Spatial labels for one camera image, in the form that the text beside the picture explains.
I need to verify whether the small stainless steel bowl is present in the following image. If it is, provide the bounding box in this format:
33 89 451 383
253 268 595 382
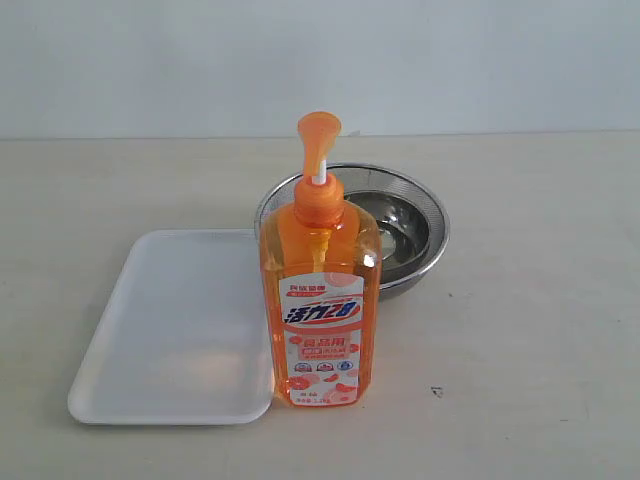
346 191 430 277

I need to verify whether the white rectangular plastic tray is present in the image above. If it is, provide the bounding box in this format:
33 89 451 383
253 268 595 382
67 229 274 426

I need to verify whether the orange dish soap pump bottle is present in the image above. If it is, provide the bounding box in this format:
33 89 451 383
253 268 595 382
259 112 382 408

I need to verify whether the steel mesh colander bowl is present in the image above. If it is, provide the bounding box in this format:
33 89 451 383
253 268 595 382
255 160 451 303

